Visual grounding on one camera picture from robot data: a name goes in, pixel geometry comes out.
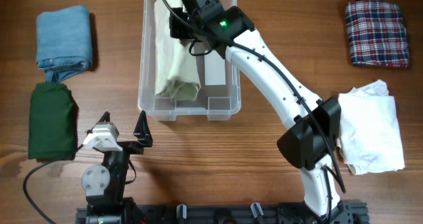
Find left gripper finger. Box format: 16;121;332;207
86;111;110;133
133;110;153;147

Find cream cloth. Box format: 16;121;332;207
154;0;201;101

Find plaid flannel shirt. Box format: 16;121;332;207
345;0;410;68

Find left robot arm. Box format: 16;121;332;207
75;111;153;224

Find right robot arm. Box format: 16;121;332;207
169;0;345;223

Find white label in bin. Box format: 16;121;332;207
204;51;226;86

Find folded dark green cloth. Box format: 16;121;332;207
28;82;77;161

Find folded blue denim jeans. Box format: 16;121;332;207
36;5;93;83

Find folded white cloth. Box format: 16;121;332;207
337;80;405;175

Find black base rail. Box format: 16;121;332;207
75;202;369;224

